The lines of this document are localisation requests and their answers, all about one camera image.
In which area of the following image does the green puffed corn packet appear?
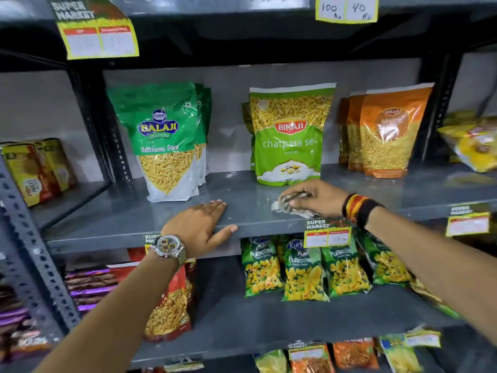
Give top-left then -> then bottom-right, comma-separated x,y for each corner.
408,277 -> 463,320
280,234 -> 330,302
355,228 -> 414,286
321,229 -> 374,298
240,236 -> 287,298

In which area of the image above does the white cleaning cloth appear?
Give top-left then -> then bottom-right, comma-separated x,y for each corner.
271,192 -> 320,219

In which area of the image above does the silver wristwatch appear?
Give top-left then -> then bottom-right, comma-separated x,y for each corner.
149,234 -> 187,269

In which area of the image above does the grey metal shelving rack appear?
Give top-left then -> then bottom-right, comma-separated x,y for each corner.
0,0 -> 497,373
0,48 -> 114,373

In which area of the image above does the person's left forearm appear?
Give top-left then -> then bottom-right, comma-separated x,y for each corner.
34,250 -> 183,373

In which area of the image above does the person's left hand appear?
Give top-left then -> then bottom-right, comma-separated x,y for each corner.
161,200 -> 238,259

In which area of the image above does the person's right hand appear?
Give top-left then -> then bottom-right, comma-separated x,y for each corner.
280,179 -> 348,219

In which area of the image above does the light green snack packet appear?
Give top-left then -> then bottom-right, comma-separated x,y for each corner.
249,82 -> 337,187
241,102 -> 257,172

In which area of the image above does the red yellow black wristband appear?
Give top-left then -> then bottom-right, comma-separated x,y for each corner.
342,193 -> 385,230

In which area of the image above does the yellow biscuit box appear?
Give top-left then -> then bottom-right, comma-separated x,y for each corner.
34,138 -> 78,192
0,143 -> 55,209

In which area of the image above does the small orange snack packet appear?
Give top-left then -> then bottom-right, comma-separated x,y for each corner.
333,337 -> 380,370
289,345 -> 336,373

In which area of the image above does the yellow green price tag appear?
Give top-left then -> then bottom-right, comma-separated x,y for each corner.
163,357 -> 205,373
304,218 -> 352,249
403,327 -> 442,349
143,232 -> 162,254
50,0 -> 140,60
288,339 -> 326,362
315,0 -> 379,24
445,203 -> 491,238

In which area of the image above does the dark green snack packet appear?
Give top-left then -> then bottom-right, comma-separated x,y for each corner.
106,82 -> 201,203
194,84 -> 213,187

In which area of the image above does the yellow green small packet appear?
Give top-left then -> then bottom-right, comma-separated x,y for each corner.
254,349 -> 291,373

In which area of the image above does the person's right forearm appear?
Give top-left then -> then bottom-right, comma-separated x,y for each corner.
365,207 -> 497,346

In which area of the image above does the red snack packet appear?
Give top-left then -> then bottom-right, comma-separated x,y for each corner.
106,247 -> 147,285
144,259 -> 197,343

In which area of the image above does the stack of purple packets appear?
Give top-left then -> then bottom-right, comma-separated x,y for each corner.
64,267 -> 119,314
0,274 -> 55,363

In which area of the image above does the yellow blue snack packet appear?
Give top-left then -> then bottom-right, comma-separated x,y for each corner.
379,333 -> 425,373

